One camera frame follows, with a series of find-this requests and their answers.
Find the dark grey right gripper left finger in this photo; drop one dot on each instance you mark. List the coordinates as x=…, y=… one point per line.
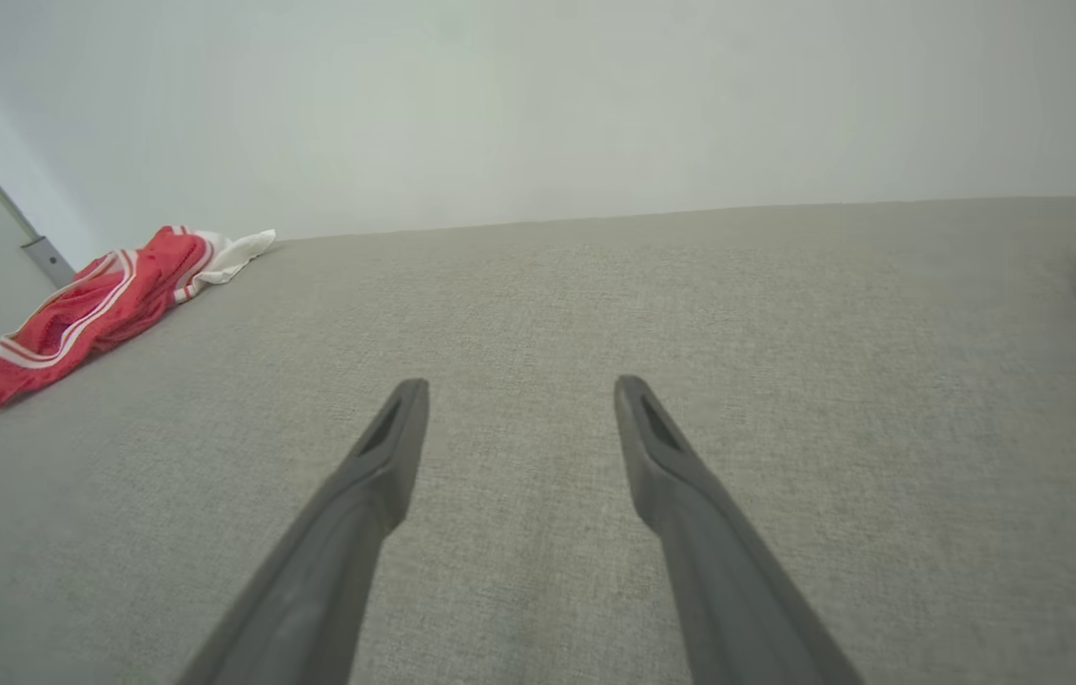
x=328, y=561

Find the grey metal rail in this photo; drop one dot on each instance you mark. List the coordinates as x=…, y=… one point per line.
x=48, y=257

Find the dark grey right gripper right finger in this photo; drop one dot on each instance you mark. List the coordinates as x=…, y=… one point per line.
x=728, y=580

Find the red shirt with white sleeves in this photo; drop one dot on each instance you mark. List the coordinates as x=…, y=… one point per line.
x=71, y=323

